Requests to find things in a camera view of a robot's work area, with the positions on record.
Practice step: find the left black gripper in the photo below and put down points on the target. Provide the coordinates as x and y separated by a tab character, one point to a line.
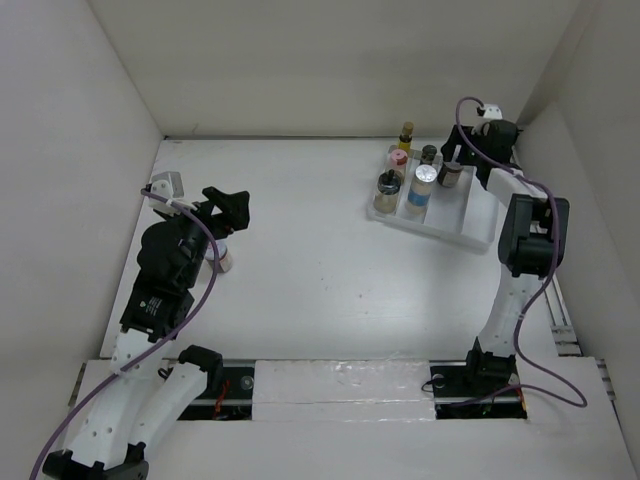
233	206

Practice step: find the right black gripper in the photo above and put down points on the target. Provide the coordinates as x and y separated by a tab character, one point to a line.
449	147

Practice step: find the white lid spice jar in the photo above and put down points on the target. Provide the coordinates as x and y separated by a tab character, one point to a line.
449	174

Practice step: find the small black cap jar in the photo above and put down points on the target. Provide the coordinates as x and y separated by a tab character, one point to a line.
428	155

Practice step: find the silver lid jar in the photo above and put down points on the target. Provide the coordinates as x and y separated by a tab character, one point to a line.
225	259

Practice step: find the yellow label sauce bottle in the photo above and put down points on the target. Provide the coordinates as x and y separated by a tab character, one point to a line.
406	136

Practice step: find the blue label white bottle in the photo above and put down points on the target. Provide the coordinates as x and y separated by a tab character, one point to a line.
422	183

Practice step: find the pink lid spice jar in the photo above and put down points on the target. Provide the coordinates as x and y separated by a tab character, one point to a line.
397	161

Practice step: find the black grinder cap jar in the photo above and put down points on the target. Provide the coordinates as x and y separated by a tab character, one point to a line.
388	187

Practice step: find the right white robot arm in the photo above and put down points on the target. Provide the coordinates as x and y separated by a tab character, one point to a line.
484	375

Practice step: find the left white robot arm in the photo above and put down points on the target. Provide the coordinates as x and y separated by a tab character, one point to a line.
109	433

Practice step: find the white divided tray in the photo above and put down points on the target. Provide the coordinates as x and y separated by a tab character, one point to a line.
465	214

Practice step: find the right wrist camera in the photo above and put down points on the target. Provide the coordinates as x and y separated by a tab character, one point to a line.
486	113

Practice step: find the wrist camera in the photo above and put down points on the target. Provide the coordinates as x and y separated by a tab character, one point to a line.
165	187
486	113

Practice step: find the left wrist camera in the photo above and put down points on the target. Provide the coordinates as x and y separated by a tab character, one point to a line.
165	187

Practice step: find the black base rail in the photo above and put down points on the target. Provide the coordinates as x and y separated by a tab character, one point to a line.
320	391

